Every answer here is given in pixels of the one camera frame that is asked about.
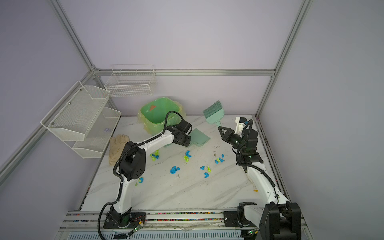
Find paper scraps cluster centre right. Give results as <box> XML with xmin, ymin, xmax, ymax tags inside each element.
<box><xmin>200</xmin><ymin>166</ymin><xmax>212</xmax><ymax>178</ymax></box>

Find robot right arm white black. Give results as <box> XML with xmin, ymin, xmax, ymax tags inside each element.
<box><xmin>218</xmin><ymin>118</ymin><xmax>302</xmax><ymax>240</ymax></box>

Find blue paper scrap centre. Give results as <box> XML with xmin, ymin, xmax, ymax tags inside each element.
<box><xmin>170</xmin><ymin>166</ymin><xmax>180</xmax><ymax>174</ymax></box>

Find white wire basket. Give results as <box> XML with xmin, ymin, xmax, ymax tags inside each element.
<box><xmin>105</xmin><ymin>65</ymin><xmax>157</xmax><ymax>97</ymax></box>

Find green hand brush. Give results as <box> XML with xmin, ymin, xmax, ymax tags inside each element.
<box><xmin>203</xmin><ymin>101</ymin><xmax>225</xmax><ymax>127</ymax></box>

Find white slotted cable duct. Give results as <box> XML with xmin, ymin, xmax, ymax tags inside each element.
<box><xmin>66</xmin><ymin>230</ymin><xmax>244</xmax><ymax>240</ymax></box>

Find beige glove left side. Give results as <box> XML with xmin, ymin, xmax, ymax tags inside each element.
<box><xmin>109</xmin><ymin>135</ymin><xmax>130</xmax><ymax>166</ymax></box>

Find paper scraps cluster centre top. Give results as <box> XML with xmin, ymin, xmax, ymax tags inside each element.
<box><xmin>184</xmin><ymin>151</ymin><xmax>192</xmax><ymax>163</ymax></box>

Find paper scraps cluster far left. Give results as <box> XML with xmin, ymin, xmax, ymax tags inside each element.
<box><xmin>135</xmin><ymin>177</ymin><xmax>144</xmax><ymax>186</ymax></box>

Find aluminium front rail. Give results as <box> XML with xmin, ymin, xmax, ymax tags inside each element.
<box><xmin>58</xmin><ymin>207</ymin><xmax>308</xmax><ymax>233</ymax></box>

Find green trash bin with bag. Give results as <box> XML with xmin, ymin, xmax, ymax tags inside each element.
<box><xmin>138</xmin><ymin>97</ymin><xmax>186</xmax><ymax>136</ymax></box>

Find white mesh two-tier shelf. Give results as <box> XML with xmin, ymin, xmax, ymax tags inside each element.
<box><xmin>41</xmin><ymin>82</ymin><xmax>121</xmax><ymax>159</ymax></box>

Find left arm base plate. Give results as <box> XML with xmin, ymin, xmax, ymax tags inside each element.
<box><xmin>103</xmin><ymin>212</ymin><xmax>147</xmax><ymax>229</ymax></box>

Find green plastic dustpan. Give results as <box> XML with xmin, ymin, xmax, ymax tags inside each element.
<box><xmin>190</xmin><ymin>129</ymin><xmax>211</xmax><ymax>147</ymax></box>

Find white knit glove right side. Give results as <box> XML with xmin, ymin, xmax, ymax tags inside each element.
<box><xmin>246</xmin><ymin>174</ymin><xmax>259</xmax><ymax>192</ymax></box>

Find paper scraps cluster upper left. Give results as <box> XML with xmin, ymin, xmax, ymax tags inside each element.
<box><xmin>150</xmin><ymin>150</ymin><xmax>160</xmax><ymax>162</ymax></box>

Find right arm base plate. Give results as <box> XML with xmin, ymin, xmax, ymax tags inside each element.
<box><xmin>223</xmin><ymin>211</ymin><xmax>256</xmax><ymax>228</ymax></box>

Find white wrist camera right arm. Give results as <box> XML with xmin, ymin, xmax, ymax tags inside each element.
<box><xmin>235</xmin><ymin>117</ymin><xmax>248</xmax><ymax>135</ymax></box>

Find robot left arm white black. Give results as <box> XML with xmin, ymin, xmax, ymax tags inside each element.
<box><xmin>98</xmin><ymin>111</ymin><xmax>193</xmax><ymax>229</ymax></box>

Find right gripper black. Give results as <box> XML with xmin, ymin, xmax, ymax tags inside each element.
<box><xmin>217</xmin><ymin>126</ymin><xmax>246</xmax><ymax>154</ymax></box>

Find paper scraps cluster near brush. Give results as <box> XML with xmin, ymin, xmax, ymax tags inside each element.
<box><xmin>215</xmin><ymin>155</ymin><xmax>225</xmax><ymax>164</ymax></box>

